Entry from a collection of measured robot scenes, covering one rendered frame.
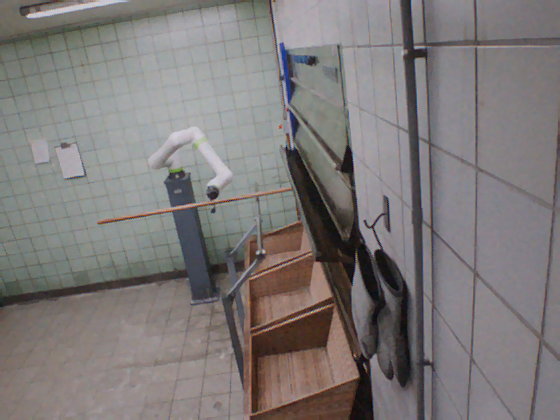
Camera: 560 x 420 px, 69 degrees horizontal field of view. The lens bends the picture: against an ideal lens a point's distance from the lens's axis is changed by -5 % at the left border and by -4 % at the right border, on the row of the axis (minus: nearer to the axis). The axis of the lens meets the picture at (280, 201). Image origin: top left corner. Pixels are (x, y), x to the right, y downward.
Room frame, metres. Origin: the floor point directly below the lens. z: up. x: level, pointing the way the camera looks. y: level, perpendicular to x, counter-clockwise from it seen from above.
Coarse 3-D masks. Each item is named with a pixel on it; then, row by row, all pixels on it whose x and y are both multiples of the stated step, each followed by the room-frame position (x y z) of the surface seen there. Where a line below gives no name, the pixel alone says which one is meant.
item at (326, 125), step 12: (300, 96) 2.65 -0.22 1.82; (312, 96) 2.21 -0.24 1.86; (300, 108) 2.54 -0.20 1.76; (312, 108) 2.13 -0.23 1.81; (324, 108) 1.83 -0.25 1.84; (300, 120) 2.30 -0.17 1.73; (312, 120) 2.06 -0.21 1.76; (324, 120) 1.78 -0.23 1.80; (336, 120) 1.56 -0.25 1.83; (312, 132) 1.91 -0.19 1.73; (324, 132) 1.72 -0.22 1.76; (336, 132) 1.52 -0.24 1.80; (324, 144) 1.67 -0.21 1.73; (336, 144) 1.47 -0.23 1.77; (324, 156) 1.52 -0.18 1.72; (336, 156) 1.43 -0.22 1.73; (336, 168) 1.33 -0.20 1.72
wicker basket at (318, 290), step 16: (304, 256) 2.47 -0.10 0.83; (272, 272) 2.46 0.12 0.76; (288, 272) 2.47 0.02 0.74; (304, 272) 2.47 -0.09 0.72; (320, 272) 2.25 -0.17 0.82; (256, 288) 2.46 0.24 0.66; (272, 288) 2.46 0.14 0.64; (288, 288) 2.47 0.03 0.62; (304, 288) 2.47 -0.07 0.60; (320, 288) 2.19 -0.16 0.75; (256, 304) 2.38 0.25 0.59; (272, 304) 2.36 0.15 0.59; (304, 304) 2.30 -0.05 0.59; (320, 304) 1.93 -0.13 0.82; (256, 320) 2.21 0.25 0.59; (272, 320) 1.92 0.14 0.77; (288, 320) 1.93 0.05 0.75; (272, 336) 1.92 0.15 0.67
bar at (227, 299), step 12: (252, 228) 2.41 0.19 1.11; (264, 252) 1.93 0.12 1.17; (228, 264) 2.39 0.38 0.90; (252, 264) 1.95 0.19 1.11; (228, 300) 1.92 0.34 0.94; (240, 300) 2.40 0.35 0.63; (228, 312) 1.92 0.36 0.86; (240, 312) 2.39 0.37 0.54; (228, 324) 1.91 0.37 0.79; (240, 324) 2.39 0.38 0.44; (240, 348) 1.92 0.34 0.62; (240, 360) 1.92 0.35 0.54; (240, 372) 1.91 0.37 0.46
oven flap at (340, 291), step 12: (324, 264) 2.11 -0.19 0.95; (336, 264) 1.94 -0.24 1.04; (336, 276) 1.88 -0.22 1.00; (336, 288) 1.83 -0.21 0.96; (348, 288) 1.68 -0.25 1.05; (336, 300) 1.74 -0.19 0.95; (348, 300) 1.63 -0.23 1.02; (348, 312) 1.59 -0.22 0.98; (348, 324) 1.54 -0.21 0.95; (348, 336) 1.46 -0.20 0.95; (360, 348) 1.35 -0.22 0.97
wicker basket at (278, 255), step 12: (300, 228) 3.06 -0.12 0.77; (252, 240) 3.06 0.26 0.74; (264, 240) 3.06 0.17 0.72; (276, 240) 3.06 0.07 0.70; (288, 240) 3.06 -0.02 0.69; (300, 240) 3.06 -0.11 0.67; (252, 252) 3.06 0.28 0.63; (276, 252) 3.06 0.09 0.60; (288, 252) 3.05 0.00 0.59; (300, 252) 3.02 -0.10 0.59; (312, 252) 2.52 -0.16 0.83; (264, 264) 2.92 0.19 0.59; (276, 264) 2.52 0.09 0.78; (252, 276) 2.52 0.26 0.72; (276, 276) 2.70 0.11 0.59; (288, 276) 2.68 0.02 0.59; (264, 288) 2.52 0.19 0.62
